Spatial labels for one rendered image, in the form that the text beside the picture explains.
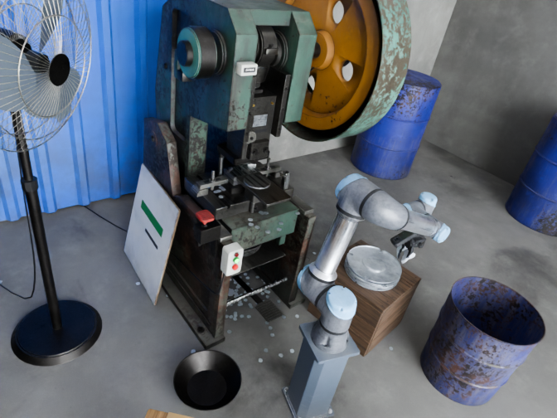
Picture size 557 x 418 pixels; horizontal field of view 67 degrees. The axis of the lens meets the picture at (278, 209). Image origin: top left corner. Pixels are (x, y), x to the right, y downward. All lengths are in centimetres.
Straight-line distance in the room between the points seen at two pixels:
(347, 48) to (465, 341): 139
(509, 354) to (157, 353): 158
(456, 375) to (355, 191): 115
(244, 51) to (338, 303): 98
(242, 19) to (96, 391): 163
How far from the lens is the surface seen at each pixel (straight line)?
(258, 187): 190
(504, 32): 483
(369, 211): 143
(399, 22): 183
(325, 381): 185
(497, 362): 218
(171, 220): 211
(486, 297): 245
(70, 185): 305
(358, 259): 227
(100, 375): 216
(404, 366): 241
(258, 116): 184
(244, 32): 162
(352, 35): 194
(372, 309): 214
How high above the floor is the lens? 175
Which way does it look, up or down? 33 degrees down
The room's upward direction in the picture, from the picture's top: 11 degrees clockwise
